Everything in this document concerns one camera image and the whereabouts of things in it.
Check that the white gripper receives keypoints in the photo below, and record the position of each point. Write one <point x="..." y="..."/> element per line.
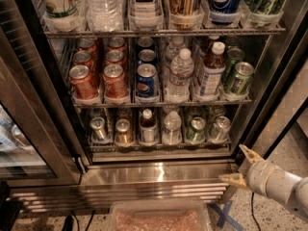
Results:
<point x="260" y="176"/>

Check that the silver green 7up can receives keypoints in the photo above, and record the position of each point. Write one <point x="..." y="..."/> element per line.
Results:
<point x="219" y="130"/>

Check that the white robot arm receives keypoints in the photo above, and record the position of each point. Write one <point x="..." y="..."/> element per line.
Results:
<point x="299" y="211"/>

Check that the green can bottom shelf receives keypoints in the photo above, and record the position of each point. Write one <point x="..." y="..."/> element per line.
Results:
<point x="196" y="130"/>

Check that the clear water bottle bottom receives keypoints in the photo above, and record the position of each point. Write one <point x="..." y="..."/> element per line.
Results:
<point x="171" y="132"/>

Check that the clear water bottle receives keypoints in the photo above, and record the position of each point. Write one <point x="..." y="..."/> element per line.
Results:
<point x="171" y="132"/>
<point x="181" y="71"/>

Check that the green can middle front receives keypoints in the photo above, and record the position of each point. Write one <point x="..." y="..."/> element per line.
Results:
<point x="239" y="78"/>

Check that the brown tea bottle bottom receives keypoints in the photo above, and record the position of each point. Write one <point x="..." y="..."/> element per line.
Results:
<point x="148" y="128"/>

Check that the brown tea bottle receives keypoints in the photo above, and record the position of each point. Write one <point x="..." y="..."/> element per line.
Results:
<point x="212" y="69"/>
<point x="148" y="128"/>

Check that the gold can bottom shelf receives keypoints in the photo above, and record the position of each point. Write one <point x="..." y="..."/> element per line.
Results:
<point x="123" y="132"/>

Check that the blue pepsi can front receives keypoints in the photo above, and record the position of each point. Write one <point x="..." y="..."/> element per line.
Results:
<point x="147" y="81"/>

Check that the blue pepsi can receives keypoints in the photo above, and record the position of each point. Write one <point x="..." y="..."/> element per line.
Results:
<point x="147" y="56"/>
<point x="147" y="81"/>

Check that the red can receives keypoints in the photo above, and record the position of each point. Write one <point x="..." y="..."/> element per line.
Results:
<point x="115" y="83"/>
<point x="81" y="79"/>

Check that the silver can bottom shelf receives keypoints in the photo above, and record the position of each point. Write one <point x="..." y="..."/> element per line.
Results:
<point x="98" y="127"/>

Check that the stainless steel display fridge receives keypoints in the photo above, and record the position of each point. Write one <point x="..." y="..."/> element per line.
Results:
<point x="108" y="172"/>

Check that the red can second row right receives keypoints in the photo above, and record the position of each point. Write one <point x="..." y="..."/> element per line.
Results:
<point x="115" y="57"/>

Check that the red can second row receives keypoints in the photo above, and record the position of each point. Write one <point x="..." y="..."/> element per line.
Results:
<point x="83" y="57"/>
<point x="115" y="57"/>

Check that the red can front left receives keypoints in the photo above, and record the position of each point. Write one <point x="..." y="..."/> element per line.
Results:
<point x="81" y="79"/>

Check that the red can second row left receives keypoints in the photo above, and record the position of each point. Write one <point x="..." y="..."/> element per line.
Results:
<point x="83" y="57"/>

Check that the glass fridge door left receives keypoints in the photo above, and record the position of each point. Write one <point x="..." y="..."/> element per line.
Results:
<point x="21" y="101"/>

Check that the blue tape cross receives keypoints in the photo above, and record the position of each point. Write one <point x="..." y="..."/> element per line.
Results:
<point x="223" y="216"/>

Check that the brown tea bottle middle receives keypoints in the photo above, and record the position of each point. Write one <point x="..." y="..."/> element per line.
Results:
<point x="212" y="69"/>

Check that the clear water bottle middle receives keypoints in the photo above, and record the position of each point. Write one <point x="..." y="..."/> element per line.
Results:
<point x="181" y="71"/>

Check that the clear plastic bin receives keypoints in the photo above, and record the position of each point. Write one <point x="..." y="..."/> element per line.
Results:
<point x="175" y="214"/>

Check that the large water bottle top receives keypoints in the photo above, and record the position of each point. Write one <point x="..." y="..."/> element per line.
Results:
<point x="104" y="15"/>

